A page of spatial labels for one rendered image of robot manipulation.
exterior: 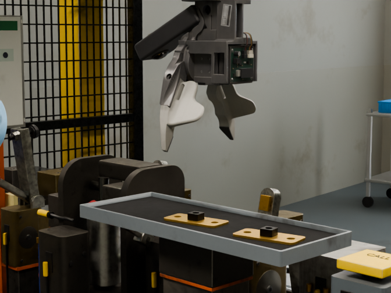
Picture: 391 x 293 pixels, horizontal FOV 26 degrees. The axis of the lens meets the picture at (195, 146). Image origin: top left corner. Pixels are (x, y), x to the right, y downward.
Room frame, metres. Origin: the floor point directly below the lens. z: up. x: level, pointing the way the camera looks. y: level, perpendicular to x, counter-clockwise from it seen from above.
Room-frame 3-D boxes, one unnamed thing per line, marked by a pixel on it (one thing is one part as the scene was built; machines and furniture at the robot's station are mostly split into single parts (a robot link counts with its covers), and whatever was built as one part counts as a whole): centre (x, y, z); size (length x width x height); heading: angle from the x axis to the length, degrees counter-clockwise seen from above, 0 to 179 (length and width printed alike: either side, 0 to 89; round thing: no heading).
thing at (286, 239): (1.01, -0.09, 1.17); 0.08 x 0.04 x 0.01; 57
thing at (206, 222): (1.09, 0.00, 1.17); 0.08 x 0.04 x 0.01; 54
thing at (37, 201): (1.71, 0.32, 1.06); 0.03 x 0.01 x 0.03; 135
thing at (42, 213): (1.44, 0.24, 1.09); 0.10 x 0.01 x 0.01; 45
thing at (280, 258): (1.10, -0.01, 1.16); 0.37 x 0.14 x 0.02; 45
